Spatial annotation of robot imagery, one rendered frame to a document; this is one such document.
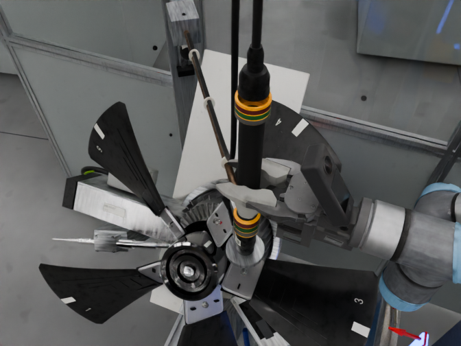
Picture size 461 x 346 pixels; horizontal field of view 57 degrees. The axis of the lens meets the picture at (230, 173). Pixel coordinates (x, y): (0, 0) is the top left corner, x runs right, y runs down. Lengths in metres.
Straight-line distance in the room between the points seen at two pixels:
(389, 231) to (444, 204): 0.18
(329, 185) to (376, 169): 1.03
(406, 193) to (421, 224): 1.04
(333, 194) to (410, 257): 0.13
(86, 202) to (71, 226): 1.38
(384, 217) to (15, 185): 2.42
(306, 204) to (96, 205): 0.64
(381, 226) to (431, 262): 0.08
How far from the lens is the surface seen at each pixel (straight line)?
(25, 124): 3.13
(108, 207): 1.08
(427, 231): 0.61
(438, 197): 0.78
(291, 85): 1.02
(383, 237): 0.59
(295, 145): 0.79
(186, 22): 1.11
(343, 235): 0.64
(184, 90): 1.37
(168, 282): 0.86
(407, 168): 1.55
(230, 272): 0.87
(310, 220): 0.59
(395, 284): 0.70
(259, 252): 0.78
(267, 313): 0.85
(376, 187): 1.64
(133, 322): 2.15
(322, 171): 0.53
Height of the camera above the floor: 1.97
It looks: 51 degrees down
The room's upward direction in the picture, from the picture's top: straight up
